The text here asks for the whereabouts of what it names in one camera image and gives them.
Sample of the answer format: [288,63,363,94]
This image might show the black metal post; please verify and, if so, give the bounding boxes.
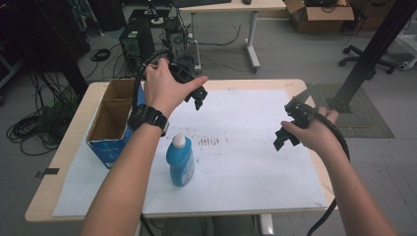
[326,0,417,114]

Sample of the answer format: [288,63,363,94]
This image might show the black keyboard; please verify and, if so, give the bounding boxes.
[172,0,232,9]

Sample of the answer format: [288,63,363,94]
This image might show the person's dark trousers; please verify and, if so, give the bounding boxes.
[160,215,262,236]

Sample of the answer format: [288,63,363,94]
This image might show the black wrist watch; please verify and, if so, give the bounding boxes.
[126,103,170,138]

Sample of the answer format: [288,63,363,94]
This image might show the coiled black cable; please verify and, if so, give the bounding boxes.
[89,48,112,63]

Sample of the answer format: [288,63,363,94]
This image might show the grey floor mat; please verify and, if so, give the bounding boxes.
[306,83,395,140]

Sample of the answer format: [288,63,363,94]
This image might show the open brown cardboard box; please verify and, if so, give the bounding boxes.
[283,0,356,33]

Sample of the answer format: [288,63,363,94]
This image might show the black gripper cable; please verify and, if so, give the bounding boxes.
[131,48,175,114]
[306,112,352,236]

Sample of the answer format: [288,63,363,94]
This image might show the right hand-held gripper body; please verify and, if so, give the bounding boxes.
[283,86,319,130]

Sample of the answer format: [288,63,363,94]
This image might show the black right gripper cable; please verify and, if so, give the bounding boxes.
[306,112,352,236]

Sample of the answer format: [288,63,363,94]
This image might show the person's left hand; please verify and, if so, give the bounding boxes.
[143,57,209,119]

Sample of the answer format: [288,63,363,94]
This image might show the blue bottle with white cap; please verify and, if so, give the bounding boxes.
[165,132,196,188]

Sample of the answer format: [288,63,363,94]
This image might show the white desk with metal legs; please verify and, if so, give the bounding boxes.
[178,0,287,74]

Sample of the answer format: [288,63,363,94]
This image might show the black office chair base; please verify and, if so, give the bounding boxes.
[338,44,399,76]

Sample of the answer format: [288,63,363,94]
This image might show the blue cardboard box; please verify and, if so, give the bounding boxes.
[86,78,146,170]

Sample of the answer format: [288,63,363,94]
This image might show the person's right hand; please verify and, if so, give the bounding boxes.
[280,105,345,161]

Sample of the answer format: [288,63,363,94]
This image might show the black tape strip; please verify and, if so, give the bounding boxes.
[34,167,61,179]

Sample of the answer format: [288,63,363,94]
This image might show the open computer case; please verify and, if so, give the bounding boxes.
[162,17,197,72]

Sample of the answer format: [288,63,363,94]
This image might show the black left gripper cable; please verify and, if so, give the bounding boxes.
[131,48,175,114]

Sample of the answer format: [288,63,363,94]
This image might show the white table mat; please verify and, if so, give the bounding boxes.
[52,88,328,218]

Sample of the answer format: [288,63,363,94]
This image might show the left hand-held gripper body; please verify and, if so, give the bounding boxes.
[166,58,209,101]

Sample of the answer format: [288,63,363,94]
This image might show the black computer tower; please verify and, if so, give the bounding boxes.
[118,9,171,75]

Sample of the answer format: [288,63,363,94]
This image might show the bundle of black floor cables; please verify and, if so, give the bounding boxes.
[6,72,87,156]

